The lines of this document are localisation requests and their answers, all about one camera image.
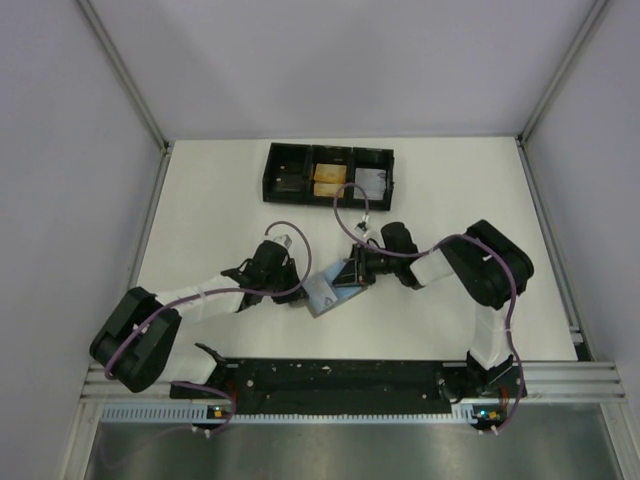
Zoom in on grey card holder wallet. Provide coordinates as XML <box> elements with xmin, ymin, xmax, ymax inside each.
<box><xmin>303</xmin><ymin>260</ymin><xmax>366</xmax><ymax>318</ymax></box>

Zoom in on gold credit card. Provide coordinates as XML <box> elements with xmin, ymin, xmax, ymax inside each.
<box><xmin>313</xmin><ymin>182</ymin><xmax>344</xmax><ymax>198</ymax></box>

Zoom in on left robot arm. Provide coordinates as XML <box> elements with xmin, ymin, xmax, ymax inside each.
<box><xmin>89</xmin><ymin>235</ymin><xmax>306</xmax><ymax>393</ymax></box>

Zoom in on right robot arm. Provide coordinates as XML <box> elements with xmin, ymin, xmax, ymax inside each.
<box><xmin>332</xmin><ymin>220</ymin><xmax>534</xmax><ymax>403</ymax></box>

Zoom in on silver cards in bin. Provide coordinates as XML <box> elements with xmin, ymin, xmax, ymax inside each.
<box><xmin>353</xmin><ymin>168</ymin><xmax>387</xmax><ymax>202</ymax></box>

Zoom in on dark cards in bin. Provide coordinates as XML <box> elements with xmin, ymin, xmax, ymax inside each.
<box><xmin>273</xmin><ymin>172</ymin><xmax>305</xmax><ymax>194</ymax></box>

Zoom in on gold cards in bin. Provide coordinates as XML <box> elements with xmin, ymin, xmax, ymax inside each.
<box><xmin>313</xmin><ymin>163</ymin><xmax>347</xmax><ymax>184</ymax></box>

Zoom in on black right storage bin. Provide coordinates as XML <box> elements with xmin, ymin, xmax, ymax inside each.
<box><xmin>347</xmin><ymin>147</ymin><xmax>395</xmax><ymax>212</ymax></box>

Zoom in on black middle storage bin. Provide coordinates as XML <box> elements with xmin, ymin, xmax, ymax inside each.
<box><xmin>307</xmin><ymin>145</ymin><xmax>353</xmax><ymax>205</ymax></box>

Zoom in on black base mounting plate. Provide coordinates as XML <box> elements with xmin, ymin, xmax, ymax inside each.
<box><xmin>170</xmin><ymin>358</ymin><xmax>527</xmax><ymax>416</ymax></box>

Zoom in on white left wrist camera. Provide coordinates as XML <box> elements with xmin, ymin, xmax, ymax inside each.
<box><xmin>266</xmin><ymin>234</ymin><xmax>292</xmax><ymax>250</ymax></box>

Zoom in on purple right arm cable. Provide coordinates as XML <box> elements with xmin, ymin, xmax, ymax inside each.
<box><xmin>332</xmin><ymin>183</ymin><xmax>526</xmax><ymax>434</ymax></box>

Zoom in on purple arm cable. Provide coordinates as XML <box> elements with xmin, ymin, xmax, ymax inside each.
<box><xmin>332</xmin><ymin>183</ymin><xmax>526</xmax><ymax>434</ymax></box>
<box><xmin>103</xmin><ymin>221</ymin><xmax>316</xmax><ymax>436</ymax></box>

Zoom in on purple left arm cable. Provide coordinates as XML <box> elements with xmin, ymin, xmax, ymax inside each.
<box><xmin>103</xmin><ymin>221</ymin><xmax>316</xmax><ymax>436</ymax></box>

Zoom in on grey slotted cable duct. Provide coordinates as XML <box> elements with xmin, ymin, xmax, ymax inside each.
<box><xmin>101</xmin><ymin>403</ymin><xmax>498</xmax><ymax>425</ymax></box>

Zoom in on aluminium right frame post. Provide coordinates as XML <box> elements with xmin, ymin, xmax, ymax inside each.
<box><xmin>517</xmin><ymin>0</ymin><xmax>612</xmax><ymax>145</ymax></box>

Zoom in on aluminium frame post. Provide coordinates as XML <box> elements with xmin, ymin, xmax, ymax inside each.
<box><xmin>73</xmin><ymin>0</ymin><xmax>170</xmax><ymax>153</ymax></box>
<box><xmin>517</xmin><ymin>0</ymin><xmax>612</xmax><ymax>145</ymax></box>

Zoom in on aluminium front frame rail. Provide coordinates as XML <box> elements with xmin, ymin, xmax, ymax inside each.
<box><xmin>80</xmin><ymin>361</ymin><xmax>626</xmax><ymax>403</ymax></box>

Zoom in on aluminium left frame post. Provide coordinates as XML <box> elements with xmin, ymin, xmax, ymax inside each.
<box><xmin>73</xmin><ymin>0</ymin><xmax>170</xmax><ymax>153</ymax></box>

